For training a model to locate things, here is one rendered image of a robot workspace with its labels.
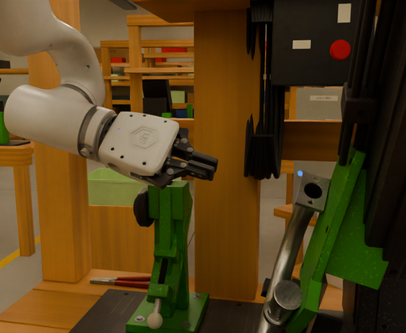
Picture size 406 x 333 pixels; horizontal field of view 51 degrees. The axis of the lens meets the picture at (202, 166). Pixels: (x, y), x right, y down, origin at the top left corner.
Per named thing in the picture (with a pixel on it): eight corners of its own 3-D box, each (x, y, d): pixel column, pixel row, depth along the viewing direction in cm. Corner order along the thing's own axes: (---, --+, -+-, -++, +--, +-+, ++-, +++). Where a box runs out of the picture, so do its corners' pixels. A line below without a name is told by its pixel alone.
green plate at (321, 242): (367, 330, 52) (429, 171, 47) (301, 307, 53) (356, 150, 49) (353, 288, 63) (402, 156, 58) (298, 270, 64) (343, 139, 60)
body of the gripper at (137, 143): (84, 147, 60) (157, 170, 59) (115, 96, 66) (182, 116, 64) (93, 174, 67) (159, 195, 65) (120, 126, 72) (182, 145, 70)
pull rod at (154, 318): (160, 333, 73) (159, 302, 72) (144, 331, 73) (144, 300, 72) (169, 316, 78) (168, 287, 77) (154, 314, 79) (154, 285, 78)
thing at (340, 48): (372, 85, 72) (377, -8, 69) (270, 86, 75) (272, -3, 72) (360, 86, 84) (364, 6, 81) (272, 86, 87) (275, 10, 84)
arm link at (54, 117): (107, 133, 73) (80, 168, 66) (39, 112, 75) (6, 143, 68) (105, 92, 67) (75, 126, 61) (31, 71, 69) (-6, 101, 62)
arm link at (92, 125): (71, 138, 60) (90, 144, 60) (99, 94, 65) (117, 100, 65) (82, 169, 67) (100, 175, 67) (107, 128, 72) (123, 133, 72)
